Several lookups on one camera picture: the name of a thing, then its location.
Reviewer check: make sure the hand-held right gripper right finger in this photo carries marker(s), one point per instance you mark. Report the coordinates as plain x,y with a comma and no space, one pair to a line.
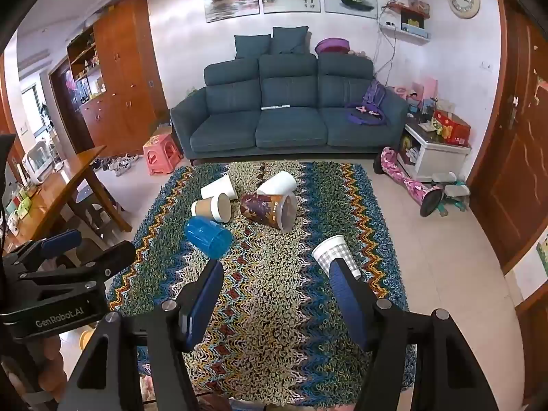
349,304

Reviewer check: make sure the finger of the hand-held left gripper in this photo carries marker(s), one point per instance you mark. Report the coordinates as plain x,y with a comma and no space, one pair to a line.
62,242
107,254

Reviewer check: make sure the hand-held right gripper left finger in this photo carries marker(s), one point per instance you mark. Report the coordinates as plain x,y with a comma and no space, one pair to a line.
201,304

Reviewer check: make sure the grey checkered paper cup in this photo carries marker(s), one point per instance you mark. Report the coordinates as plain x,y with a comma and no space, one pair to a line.
338,250

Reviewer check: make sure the blue plastic cup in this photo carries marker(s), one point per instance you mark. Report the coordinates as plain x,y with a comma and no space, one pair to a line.
207,237

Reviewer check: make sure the brown paper cup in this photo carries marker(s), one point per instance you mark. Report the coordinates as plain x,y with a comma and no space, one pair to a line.
209,207

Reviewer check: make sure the dark patterned paper cup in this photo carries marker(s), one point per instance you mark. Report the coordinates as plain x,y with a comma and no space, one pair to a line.
265,209

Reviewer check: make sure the white paper cup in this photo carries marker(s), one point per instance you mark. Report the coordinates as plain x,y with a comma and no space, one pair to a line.
220,188
278,184

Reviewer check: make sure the person's left hand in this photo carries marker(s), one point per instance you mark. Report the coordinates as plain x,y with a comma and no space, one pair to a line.
49,359

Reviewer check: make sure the grey plastic stool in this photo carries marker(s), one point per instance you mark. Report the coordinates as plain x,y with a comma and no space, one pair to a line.
94,214

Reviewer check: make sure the brown wooden table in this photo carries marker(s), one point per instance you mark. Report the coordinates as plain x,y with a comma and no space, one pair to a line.
55,188

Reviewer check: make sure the multicolour zigzag shag rug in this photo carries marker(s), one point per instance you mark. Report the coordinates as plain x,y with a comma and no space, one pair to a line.
274,308

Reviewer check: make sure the white countertop appliance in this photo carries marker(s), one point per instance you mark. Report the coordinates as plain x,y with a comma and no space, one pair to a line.
37,162

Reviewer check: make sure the pile of shoes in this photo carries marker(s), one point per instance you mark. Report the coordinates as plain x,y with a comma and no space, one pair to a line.
117,163

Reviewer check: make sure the pink plastic stool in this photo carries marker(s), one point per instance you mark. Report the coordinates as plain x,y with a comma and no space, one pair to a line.
162,154

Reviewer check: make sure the pink patterned hoverboard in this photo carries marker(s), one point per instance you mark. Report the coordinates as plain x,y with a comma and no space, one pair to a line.
406,180

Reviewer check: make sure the white side table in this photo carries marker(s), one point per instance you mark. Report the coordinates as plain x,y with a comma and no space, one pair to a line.
436,156

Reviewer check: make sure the brown wooden cabinet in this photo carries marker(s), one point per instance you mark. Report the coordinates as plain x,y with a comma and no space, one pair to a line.
124,72

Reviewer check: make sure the dark teal sofa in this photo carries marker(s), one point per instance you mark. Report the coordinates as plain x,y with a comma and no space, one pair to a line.
287,128

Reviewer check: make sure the purple backpack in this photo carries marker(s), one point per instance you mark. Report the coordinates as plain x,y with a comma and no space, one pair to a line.
370,102

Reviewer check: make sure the red cardboard box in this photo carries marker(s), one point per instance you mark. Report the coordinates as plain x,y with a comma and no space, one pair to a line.
451,127

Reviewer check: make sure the white strip on sofa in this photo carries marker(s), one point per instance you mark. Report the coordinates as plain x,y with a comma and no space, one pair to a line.
276,107

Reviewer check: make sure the brown wooden door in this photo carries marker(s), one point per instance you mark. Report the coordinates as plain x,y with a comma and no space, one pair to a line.
513,137

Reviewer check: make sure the dark teal cushion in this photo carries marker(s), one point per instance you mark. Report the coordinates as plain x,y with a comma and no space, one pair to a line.
252,46
290,40

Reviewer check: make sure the purple plastic basin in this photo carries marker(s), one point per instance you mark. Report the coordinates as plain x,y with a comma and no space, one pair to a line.
333,46

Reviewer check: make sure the wall poster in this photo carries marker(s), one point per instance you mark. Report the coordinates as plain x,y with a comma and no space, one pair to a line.
533,265

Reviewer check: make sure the white wall shelf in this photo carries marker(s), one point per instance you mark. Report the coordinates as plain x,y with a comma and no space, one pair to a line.
406,34

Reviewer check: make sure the red wall shelf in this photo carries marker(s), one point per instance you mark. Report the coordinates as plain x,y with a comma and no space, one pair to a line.
411,9

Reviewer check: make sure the round wall clock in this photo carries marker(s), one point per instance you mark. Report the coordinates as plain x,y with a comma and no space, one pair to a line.
464,1

